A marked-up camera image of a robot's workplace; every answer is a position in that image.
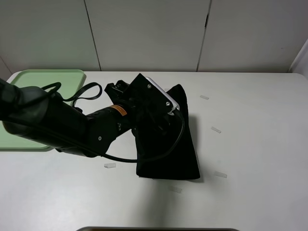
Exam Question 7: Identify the clear tape marker front left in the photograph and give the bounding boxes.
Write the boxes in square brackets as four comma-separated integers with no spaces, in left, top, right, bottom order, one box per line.
[104,163,116,168]

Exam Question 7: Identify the light green plastic tray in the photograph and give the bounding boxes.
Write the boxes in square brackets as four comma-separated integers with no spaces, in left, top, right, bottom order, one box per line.
[0,70,86,152]

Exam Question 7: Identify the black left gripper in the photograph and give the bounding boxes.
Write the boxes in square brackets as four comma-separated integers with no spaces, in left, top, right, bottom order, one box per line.
[105,80,172,135]

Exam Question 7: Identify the clear tape marker front right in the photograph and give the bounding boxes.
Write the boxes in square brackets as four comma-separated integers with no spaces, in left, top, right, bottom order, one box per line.
[214,171,227,178]

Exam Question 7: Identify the clear tape marker front centre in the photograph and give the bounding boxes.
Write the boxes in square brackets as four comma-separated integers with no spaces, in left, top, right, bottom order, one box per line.
[168,186,182,193]

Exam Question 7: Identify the black short sleeve shirt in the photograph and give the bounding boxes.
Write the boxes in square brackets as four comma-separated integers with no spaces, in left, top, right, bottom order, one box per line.
[132,84,200,180]

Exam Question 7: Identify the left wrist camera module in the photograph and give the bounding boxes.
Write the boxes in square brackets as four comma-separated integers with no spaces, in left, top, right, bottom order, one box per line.
[124,74,180,116]

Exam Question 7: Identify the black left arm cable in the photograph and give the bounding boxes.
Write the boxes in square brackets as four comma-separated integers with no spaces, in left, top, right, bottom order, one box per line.
[0,82,186,162]

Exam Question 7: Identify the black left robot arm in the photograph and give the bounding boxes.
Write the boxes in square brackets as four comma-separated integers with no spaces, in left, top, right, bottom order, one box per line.
[0,75,179,161]

